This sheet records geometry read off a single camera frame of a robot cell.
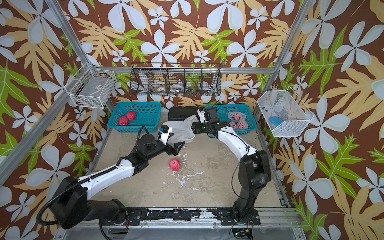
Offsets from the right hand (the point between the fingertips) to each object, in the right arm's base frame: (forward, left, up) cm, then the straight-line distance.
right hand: (196, 125), depth 89 cm
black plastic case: (+24, +12, -14) cm, 30 cm away
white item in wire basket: (+26, +12, +9) cm, 30 cm away
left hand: (-12, +9, +5) cm, 16 cm away
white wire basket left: (+15, +61, +17) cm, 65 cm away
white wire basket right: (+6, -51, +11) cm, 53 cm away
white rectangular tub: (-1, +11, -8) cm, 14 cm away
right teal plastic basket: (+26, -38, -11) cm, 48 cm away
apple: (+14, +53, -12) cm, 56 cm away
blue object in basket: (-4, -43, +9) cm, 44 cm away
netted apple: (+20, -31, -12) cm, 39 cm away
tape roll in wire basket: (+23, +23, +10) cm, 34 cm away
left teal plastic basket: (+25, +38, -17) cm, 49 cm away
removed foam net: (+13, +6, -13) cm, 19 cm away
